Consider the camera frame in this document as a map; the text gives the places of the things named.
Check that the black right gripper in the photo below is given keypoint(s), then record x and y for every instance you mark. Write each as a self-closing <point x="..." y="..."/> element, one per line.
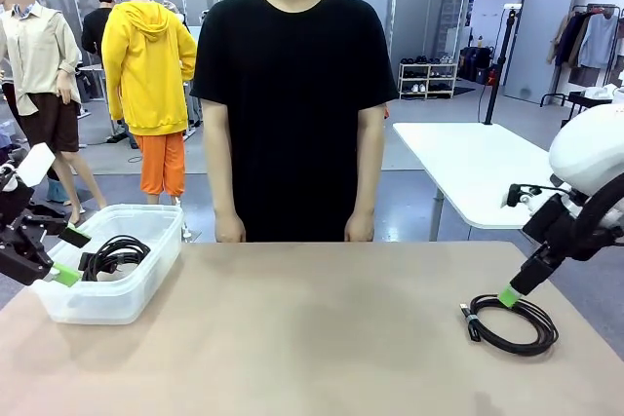
<point x="551" y="226"/>

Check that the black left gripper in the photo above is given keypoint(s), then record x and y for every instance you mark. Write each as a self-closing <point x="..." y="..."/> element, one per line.
<point x="22" y="250"/>

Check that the person's right forearm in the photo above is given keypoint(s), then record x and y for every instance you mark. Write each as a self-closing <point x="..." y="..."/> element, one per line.
<point x="222" y="162"/>

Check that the person's left forearm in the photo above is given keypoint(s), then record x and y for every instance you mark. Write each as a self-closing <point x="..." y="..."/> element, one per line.
<point x="369" y="162"/>

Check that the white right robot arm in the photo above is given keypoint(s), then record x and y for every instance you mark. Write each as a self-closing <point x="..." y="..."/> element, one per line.
<point x="590" y="143"/>

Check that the person's right hand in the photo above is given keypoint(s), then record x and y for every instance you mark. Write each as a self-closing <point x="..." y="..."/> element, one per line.
<point x="230" y="230"/>

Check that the person's left hand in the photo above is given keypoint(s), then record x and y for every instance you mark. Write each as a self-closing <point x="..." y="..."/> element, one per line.
<point x="360" y="230"/>

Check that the clear plastic storage bin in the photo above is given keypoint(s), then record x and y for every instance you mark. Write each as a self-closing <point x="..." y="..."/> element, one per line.
<point x="107" y="306"/>

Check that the large white table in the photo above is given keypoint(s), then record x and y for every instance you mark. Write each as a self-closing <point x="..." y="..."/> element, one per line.
<point x="463" y="167"/>

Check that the black utility cart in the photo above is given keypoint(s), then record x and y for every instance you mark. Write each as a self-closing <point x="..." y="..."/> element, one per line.
<point x="590" y="100"/>

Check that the black pole stand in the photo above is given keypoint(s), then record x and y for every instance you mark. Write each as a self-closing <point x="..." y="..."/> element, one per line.
<point x="495" y="80"/>

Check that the mannequin in beige shirt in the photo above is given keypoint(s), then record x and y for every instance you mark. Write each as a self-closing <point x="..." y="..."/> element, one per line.
<point x="34" y="60"/>

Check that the mannequin in yellow hoodie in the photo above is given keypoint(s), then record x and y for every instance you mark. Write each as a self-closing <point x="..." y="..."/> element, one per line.
<point x="146" y="70"/>

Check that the black suitcase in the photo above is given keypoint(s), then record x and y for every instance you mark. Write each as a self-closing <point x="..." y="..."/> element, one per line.
<point x="470" y="65"/>

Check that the white shoe rack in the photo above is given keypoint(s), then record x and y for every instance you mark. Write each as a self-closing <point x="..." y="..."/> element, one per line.
<point x="429" y="80"/>

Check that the bystander in black cap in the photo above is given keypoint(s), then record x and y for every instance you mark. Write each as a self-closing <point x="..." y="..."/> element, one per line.
<point x="95" y="26"/>

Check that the clothes rack with garments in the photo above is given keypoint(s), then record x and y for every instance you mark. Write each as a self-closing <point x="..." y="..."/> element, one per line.
<point x="595" y="41"/>

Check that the person in black t-shirt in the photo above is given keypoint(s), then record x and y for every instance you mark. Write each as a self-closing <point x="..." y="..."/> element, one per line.
<point x="292" y="119"/>

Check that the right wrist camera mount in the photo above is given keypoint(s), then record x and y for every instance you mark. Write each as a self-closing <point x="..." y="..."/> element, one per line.
<point x="517" y="196"/>

